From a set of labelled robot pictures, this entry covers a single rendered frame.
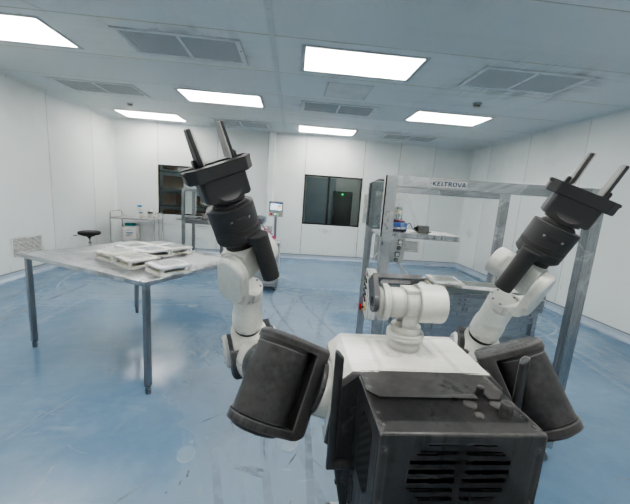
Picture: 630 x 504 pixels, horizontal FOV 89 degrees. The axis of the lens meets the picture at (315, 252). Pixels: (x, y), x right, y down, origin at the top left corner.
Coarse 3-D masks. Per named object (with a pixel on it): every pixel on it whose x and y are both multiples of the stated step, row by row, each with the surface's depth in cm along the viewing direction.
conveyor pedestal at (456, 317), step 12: (456, 312) 260; (468, 312) 258; (384, 324) 265; (420, 324) 264; (432, 324) 263; (444, 324) 262; (456, 324) 261; (468, 324) 261; (516, 324) 258; (528, 324) 257; (432, 336) 265; (444, 336) 264; (504, 336) 260; (516, 336) 260; (528, 336) 260
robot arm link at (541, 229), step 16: (560, 192) 60; (576, 192) 59; (544, 208) 63; (560, 208) 61; (576, 208) 60; (592, 208) 59; (608, 208) 58; (528, 224) 67; (544, 224) 62; (560, 224) 62; (576, 224) 61; (592, 224) 60; (544, 240) 62; (560, 240) 61; (576, 240) 61
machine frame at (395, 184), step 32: (416, 192) 269; (448, 192) 267; (480, 192) 177; (512, 192) 172; (544, 192) 171; (384, 224) 180; (384, 256) 183; (576, 256) 180; (576, 288) 178; (576, 320) 181
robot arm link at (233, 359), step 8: (224, 336) 76; (224, 344) 74; (232, 344) 74; (248, 344) 68; (224, 352) 75; (232, 352) 72; (240, 352) 68; (232, 360) 71; (240, 360) 64; (232, 368) 72; (240, 368) 64; (240, 376) 70
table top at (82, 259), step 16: (32, 256) 265; (48, 256) 267; (64, 256) 271; (80, 256) 275; (176, 256) 302; (192, 256) 307; (208, 256) 312; (96, 272) 234; (112, 272) 233; (128, 272) 236; (144, 272) 239; (192, 272) 254
